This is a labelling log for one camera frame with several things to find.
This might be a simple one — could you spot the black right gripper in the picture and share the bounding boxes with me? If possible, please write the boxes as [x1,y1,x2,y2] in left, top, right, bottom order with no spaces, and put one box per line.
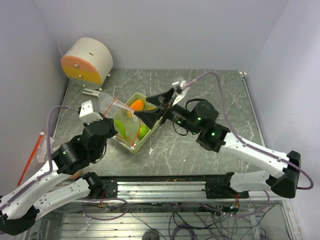
[134,87,200,135]

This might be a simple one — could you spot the green toy leaf vegetable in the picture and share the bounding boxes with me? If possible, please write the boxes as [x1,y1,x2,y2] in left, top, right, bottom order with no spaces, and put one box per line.
[114,119,126,137]

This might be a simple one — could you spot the clear bag orange zipper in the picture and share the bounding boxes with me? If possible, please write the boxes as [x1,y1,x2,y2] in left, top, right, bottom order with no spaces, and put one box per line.
[17,131,83,187]

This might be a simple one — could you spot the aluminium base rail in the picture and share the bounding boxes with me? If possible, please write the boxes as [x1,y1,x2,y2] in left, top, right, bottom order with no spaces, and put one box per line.
[44,176,283,203]

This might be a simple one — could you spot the orange toy mango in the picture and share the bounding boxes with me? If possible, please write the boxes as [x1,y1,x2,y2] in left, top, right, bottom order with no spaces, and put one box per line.
[129,99,145,112]

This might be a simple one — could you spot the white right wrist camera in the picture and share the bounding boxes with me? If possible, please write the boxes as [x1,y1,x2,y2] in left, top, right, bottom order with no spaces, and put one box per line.
[172,76,189,106]

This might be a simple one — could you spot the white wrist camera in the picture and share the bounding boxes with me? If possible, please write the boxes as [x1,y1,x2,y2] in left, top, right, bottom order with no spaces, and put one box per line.
[172,76,189,106]
[79,100,103,125]

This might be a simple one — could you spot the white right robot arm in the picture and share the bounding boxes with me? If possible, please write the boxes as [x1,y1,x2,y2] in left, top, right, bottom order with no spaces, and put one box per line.
[134,88,301,199]

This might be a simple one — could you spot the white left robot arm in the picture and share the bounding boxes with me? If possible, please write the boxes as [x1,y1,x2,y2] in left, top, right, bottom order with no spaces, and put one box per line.
[0,117,117,236]

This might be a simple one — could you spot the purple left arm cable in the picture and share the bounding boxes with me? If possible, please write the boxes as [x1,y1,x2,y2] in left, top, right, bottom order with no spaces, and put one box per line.
[0,104,82,213]

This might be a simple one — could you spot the yellow toy starfruit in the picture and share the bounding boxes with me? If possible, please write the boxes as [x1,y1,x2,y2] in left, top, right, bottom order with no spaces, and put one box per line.
[144,105,157,111]

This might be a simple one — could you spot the round cream drawer box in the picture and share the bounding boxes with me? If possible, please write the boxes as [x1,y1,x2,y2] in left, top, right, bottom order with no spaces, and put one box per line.
[60,37,114,90]

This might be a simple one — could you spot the green toy round vegetable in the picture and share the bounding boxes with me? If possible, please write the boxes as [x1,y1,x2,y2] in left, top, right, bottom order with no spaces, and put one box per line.
[137,125,149,140]

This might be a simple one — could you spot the pale green plastic basket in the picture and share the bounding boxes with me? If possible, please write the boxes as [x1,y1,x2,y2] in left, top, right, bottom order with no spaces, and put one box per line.
[112,92,160,154]

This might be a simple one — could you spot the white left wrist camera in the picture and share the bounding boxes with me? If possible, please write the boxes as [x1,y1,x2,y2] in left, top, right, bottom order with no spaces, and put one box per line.
[79,100,103,125]

